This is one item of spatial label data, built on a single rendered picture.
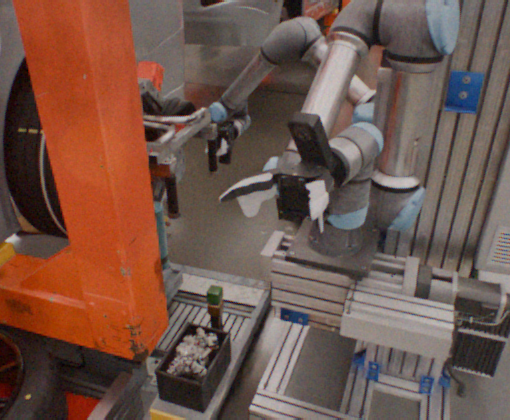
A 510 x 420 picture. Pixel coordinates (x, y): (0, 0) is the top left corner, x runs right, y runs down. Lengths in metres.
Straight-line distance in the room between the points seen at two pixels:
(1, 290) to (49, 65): 0.75
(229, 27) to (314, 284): 3.04
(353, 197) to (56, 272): 0.85
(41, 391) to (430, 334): 1.02
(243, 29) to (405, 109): 3.15
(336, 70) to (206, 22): 3.13
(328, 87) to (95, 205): 0.58
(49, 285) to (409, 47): 1.10
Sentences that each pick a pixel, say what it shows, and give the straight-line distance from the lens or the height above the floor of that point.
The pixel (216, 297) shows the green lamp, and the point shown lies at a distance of 1.39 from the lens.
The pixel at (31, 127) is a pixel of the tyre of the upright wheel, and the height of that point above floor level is 1.05.
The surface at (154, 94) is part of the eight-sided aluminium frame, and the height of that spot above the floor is 1.06.
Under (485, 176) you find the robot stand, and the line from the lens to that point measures 1.34.
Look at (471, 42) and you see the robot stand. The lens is 1.24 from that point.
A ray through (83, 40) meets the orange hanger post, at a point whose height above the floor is 1.38.
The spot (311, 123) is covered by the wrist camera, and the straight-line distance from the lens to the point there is 0.67.
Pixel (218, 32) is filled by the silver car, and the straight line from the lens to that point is 4.11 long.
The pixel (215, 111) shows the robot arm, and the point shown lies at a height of 0.96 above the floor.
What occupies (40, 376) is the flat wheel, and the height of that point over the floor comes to 0.50.
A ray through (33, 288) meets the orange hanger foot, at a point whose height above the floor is 0.68.
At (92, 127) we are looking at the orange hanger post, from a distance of 1.04.
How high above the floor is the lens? 1.54
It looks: 31 degrees down
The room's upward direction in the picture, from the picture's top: straight up
